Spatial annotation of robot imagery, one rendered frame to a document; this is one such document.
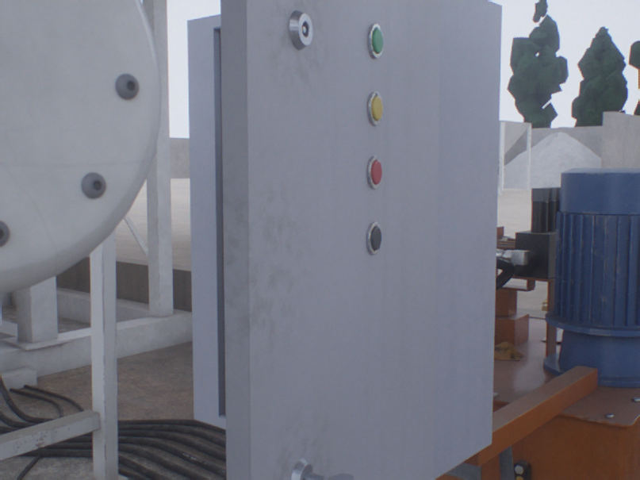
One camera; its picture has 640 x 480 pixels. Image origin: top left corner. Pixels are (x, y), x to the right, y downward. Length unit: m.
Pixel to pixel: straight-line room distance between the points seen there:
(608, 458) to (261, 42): 1.06
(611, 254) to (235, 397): 1.13
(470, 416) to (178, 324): 3.52
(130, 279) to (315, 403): 4.56
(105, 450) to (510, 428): 1.65
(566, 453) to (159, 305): 3.32
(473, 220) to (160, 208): 3.52
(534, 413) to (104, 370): 1.56
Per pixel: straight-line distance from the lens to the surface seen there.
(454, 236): 0.93
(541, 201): 1.73
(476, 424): 1.05
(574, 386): 1.44
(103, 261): 2.40
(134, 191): 0.16
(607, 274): 1.56
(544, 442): 1.43
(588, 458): 1.41
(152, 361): 4.12
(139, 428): 3.08
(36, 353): 3.95
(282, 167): 0.53
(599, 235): 1.55
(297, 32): 0.54
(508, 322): 1.83
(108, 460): 2.61
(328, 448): 0.63
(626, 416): 1.41
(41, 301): 3.93
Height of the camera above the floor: 1.04
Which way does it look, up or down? 6 degrees down
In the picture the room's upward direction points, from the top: straight up
